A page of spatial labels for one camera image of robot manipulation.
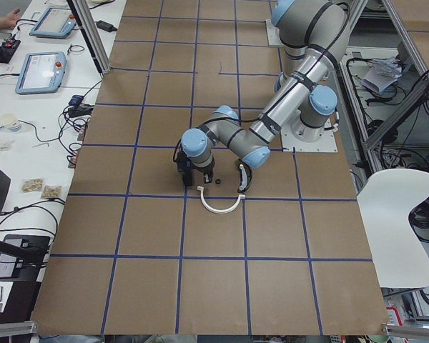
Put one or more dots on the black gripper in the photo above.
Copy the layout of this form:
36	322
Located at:
204	171

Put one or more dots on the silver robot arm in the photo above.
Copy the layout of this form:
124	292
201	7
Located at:
314	35

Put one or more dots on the olive brake shoe part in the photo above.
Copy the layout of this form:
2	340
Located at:
245	176

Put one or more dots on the white curved plastic part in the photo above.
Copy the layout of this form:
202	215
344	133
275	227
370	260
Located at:
218	208

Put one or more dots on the blue black small device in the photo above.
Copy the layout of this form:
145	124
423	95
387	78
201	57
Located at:
76	100

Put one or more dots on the black power adapter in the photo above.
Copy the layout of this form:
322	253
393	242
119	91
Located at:
105	26

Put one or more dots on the blue teach pendant near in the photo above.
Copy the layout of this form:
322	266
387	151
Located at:
41	73

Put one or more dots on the blue teach pendant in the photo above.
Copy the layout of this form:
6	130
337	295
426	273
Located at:
54	23
41	73

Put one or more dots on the white chair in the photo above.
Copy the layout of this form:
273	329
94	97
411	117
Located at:
385	203

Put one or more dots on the blue teach pendant far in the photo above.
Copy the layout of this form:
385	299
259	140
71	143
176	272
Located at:
54	23

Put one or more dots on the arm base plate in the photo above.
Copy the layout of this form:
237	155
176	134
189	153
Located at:
273	37
297	137

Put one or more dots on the aluminium frame post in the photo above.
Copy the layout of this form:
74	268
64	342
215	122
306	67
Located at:
88	28

